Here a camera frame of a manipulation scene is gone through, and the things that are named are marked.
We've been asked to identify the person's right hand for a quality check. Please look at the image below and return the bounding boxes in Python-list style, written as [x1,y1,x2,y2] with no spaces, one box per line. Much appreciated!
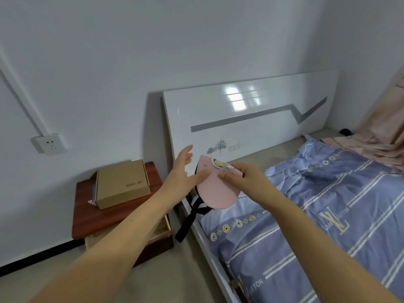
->
[219,163,279,209]

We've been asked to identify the person's left hand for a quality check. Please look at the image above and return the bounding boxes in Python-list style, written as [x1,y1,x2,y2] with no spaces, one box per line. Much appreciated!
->
[164,145,210,202]

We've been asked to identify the pink sleep mask black strap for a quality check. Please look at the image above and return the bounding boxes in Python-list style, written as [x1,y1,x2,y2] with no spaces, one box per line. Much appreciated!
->
[175,154,244,243]

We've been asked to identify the person's left forearm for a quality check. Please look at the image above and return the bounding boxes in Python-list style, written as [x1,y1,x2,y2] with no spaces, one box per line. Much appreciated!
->
[30,187,183,303]

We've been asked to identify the person's right forearm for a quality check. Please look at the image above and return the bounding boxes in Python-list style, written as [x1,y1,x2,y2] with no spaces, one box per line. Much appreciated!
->
[263,187,404,303]

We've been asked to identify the white glossy headboard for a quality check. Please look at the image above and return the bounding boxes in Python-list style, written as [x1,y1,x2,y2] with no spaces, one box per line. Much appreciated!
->
[162,69,340,194]

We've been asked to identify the beige mattress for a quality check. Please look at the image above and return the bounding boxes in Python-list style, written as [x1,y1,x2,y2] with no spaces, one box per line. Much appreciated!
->
[228,127,359,174]

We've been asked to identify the light wooden nightstand drawer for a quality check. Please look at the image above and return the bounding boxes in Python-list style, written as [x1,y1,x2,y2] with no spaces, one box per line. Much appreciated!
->
[85,214,173,251]

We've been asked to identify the brown cardboard box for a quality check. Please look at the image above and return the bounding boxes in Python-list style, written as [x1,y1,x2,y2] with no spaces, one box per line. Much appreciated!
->
[94,159,152,210]

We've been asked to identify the blue striped bed quilt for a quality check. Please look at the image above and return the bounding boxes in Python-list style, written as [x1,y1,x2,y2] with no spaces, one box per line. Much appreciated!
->
[200,134,404,303]

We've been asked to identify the reddish wooden nightstand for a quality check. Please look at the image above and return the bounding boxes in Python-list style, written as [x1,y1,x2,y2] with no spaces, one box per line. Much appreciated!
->
[72,161,175,269]

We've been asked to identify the pink fabric curtain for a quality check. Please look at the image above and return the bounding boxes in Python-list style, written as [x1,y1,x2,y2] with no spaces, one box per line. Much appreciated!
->
[321,69,404,174]

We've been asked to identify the white bed frame rail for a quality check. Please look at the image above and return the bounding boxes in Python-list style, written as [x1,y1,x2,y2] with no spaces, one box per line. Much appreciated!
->
[178,199,248,303]

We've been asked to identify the white wall socket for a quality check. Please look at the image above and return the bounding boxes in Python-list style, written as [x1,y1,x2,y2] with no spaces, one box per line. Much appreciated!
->
[31,133,68,154]

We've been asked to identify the white cable conduit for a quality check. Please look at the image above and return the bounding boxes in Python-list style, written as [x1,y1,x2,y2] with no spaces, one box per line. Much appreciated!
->
[0,51,48,137]

